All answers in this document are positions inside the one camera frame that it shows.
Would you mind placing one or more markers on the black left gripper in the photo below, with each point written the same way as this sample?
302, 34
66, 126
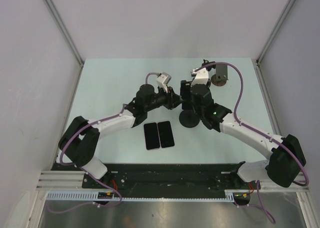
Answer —
172, 100

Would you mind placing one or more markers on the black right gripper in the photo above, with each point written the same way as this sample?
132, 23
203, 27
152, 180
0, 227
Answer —
185, 88

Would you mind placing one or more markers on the black tripod phone stand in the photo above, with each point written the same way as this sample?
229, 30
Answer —
209, 69

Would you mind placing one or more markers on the pink phone black screen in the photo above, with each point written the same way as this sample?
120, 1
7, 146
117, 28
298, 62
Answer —
151, 136

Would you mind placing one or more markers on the white phone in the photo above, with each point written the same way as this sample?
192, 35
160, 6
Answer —
165, 134

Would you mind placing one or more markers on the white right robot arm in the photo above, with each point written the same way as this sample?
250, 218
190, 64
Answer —
284, 158

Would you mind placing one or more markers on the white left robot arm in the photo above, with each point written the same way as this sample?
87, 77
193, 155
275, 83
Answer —
79, 142

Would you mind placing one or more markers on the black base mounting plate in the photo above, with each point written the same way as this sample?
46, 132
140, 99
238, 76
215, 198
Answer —
175, 181

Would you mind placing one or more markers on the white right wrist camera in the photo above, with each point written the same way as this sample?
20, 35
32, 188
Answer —
200, 76

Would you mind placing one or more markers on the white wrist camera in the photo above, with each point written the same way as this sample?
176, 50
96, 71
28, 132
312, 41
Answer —
162, 81
200, 76

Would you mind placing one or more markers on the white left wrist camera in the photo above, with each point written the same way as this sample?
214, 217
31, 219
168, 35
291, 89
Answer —
162, 81

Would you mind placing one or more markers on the white corner frame post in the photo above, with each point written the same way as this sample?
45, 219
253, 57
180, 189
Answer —
276, 29

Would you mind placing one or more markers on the left aluminium frame post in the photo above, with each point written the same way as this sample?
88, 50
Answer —
64, 31

